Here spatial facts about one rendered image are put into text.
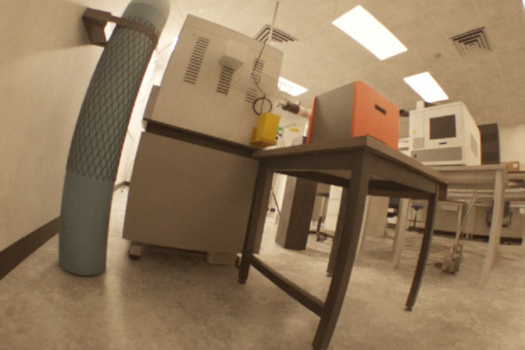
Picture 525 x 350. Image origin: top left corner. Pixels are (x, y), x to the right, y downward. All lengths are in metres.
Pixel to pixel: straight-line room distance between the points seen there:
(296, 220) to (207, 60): 1.60
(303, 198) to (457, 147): 1.47
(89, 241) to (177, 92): 0.84
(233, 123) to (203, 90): 0.25
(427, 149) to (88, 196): 2.27
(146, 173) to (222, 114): 0.52
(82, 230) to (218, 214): 0.70
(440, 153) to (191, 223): 1.90
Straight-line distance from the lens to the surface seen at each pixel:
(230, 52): 1.25
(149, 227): 1.23
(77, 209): 1.00
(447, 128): 2.14
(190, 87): 1.29
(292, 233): 2.25
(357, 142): 0.67
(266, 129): 1.24
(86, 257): 1.05
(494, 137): 4.16
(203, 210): 1.24
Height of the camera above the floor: 0.52
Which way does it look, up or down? 9 degrees up
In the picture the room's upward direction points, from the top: 10 degrees clockwise
